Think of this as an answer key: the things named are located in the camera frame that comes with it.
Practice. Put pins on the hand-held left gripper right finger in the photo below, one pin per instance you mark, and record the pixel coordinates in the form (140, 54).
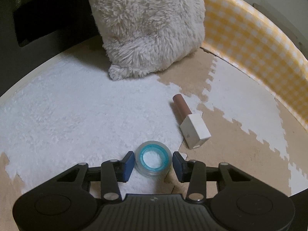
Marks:
(176, 164)

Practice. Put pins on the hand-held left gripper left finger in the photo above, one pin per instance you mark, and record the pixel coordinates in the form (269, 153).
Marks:
(128, 164)

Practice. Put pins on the clear tape roll teal core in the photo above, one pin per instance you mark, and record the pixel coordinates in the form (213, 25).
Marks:
(139, 160)

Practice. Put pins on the brown lip gloss white cap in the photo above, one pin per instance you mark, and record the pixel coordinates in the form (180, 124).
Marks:
(195, 130)

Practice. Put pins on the beige white foam puzzle mat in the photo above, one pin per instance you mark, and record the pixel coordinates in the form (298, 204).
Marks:
(240, 144)

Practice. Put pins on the white fluffy rug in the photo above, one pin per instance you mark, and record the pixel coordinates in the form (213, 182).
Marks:
(72, 113)

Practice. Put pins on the white fluffy plush toy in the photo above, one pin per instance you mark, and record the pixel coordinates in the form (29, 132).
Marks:
(149, 28)

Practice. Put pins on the yellow checked padded barrier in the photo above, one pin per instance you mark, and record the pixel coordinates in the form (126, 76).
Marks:
(252, 36)

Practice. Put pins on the dark furniture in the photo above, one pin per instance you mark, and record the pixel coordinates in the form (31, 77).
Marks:
(36, 16)

